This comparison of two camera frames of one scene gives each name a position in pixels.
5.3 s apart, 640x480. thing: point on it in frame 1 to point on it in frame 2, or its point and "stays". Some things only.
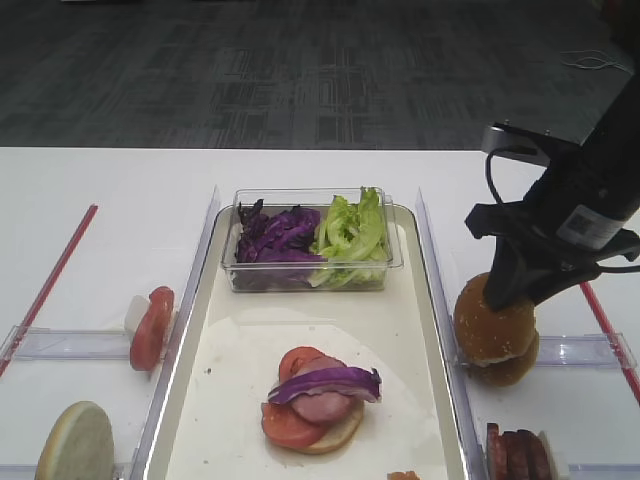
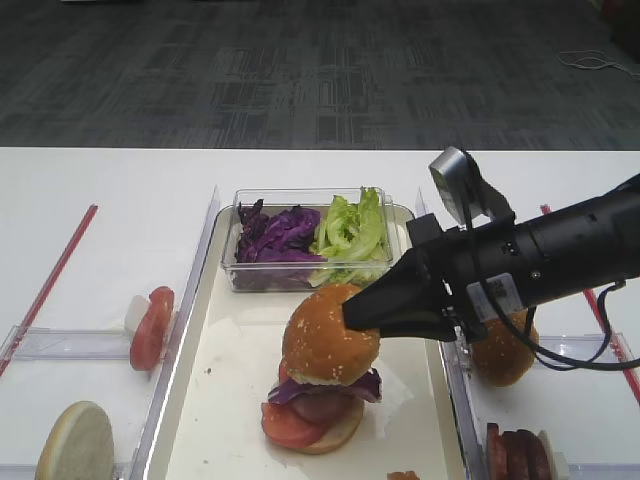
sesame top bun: x=483 y=334 to x=319 y=347
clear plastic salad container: x=311 y=239 stays
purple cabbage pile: x=276 y=249 stays
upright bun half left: x=80 y=445 stays
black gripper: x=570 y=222 to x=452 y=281
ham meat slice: x=323 y=408 stays
